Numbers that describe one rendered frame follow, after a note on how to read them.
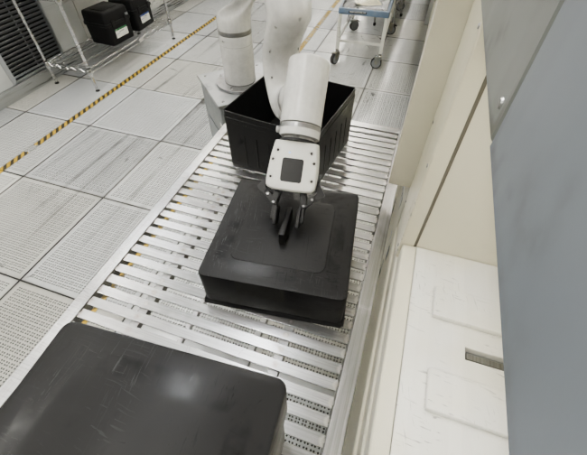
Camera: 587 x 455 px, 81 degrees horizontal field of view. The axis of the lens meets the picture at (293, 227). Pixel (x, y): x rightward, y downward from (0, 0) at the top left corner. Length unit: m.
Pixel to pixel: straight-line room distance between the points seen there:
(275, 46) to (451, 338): 0.63
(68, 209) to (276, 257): 1.80
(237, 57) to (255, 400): 1.19
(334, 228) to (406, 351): 0.28
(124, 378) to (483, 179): 0.56
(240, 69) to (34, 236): 1.45
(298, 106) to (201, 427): 0.54
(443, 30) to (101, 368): 0.68
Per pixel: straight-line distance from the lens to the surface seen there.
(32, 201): 2.52
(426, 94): 0.72
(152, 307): 0.79
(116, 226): 2.11
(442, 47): 0.69
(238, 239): 0.71
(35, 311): 1.96
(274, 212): 0.70
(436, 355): 0.62
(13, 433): 0.49
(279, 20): 0.74
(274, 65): 0.80
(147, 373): 0.45
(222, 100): 1.38
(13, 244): 2.31
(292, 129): 0.68
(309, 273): 0.66
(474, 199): 0.64
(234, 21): 1.36
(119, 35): 3.79
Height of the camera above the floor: 1.41
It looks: 49 degrees down
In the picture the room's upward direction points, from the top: straight up
